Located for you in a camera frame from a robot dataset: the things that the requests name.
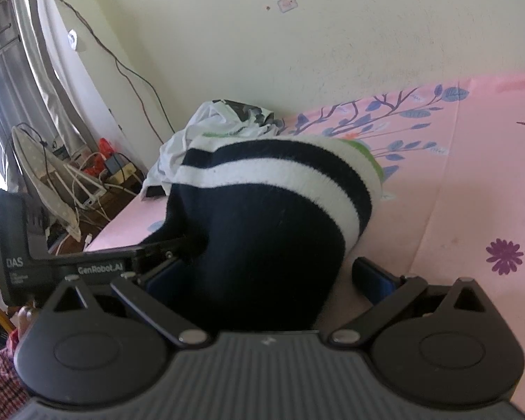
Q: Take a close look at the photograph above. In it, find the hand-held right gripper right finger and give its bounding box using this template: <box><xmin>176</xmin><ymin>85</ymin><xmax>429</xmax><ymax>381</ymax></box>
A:
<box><xmin>352</xmin><ymin>256</ymin><xmax>494</xmax><ymax>348</ymax></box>

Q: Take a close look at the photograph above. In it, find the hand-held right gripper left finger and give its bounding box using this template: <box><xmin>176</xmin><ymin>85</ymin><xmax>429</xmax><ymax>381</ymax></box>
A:
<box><xmin>44</xmin><ymin>258</ymin><xmax>211</xmax><ymax>348</ymax></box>

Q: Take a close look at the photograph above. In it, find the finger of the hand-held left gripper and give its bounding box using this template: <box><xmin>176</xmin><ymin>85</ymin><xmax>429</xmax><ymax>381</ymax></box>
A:
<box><xmin>139</xmin><ymin>236</ymin><xmax>193</xmax><ymax>256</ymax></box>
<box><xmin>133</xmin><ymin>252</ymin><xmax>181</xmax><ymax>282</ymax></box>

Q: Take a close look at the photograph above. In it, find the black white green striped sweater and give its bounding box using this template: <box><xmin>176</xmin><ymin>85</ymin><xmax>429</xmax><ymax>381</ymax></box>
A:
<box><xmin>138</xmin><ymin>135</ymin><xmax>386</xmax><ymax>331</ymax></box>

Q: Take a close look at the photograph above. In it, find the person's left forearm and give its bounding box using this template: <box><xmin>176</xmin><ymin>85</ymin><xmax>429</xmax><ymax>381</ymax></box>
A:
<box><xmin>0</xmin><ymin>305</ymin><xmax>43</xmax><ymax>420</ymax></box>

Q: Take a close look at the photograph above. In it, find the folded ironing board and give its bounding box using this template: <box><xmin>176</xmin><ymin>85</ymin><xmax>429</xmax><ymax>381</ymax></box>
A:
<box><xmin>10</xmin><ymin>123</ymin><xmax>83</xmax><ymax>243</ymax></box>

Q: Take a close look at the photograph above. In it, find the power strip with adapter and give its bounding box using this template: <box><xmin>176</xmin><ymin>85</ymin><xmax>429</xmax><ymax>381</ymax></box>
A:
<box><xmin>102</xmin><ymin>152</ymin><xmax>139</xmax><ymax>185</ymax></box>

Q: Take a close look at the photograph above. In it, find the white printed shirt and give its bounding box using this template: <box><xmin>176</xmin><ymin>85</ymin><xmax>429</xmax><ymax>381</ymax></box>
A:
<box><xmin>140</xmin><ymin>99</ymin><xmax>286</xmax><ymax>200</ymax></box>

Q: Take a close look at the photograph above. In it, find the red plastic object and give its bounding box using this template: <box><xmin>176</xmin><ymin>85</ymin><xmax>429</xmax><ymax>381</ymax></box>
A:
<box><xmin>97</xmin><ymin>137</ymin><xmax>115</xmax><ymax>163</ymax></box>

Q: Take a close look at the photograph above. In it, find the pink floral bedsheet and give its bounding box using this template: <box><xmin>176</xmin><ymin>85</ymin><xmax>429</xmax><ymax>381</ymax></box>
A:
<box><xmin>84</xmin><ymin>72</ymin><xmax>525</xmax><ymax>420</ymax></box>

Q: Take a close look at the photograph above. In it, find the grey curtain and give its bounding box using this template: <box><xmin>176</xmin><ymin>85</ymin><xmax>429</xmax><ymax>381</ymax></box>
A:
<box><xmin>0</xmin><ymin>0</ymin><xmax>103</xmax><ymax>180</ymax></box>

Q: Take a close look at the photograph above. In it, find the white wire frame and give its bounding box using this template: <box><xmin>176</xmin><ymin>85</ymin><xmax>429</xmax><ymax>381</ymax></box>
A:
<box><xmin>47</xmin><ymin>152</ymin><xmax>111</xmax><ymax>211</ymax></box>

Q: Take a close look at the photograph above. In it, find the black wall cable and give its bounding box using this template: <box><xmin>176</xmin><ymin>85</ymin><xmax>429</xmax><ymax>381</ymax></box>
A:
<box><xmin>45</xmin><ymin>0</ymin><xmax>176</xmax><ymax>146</ymax></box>

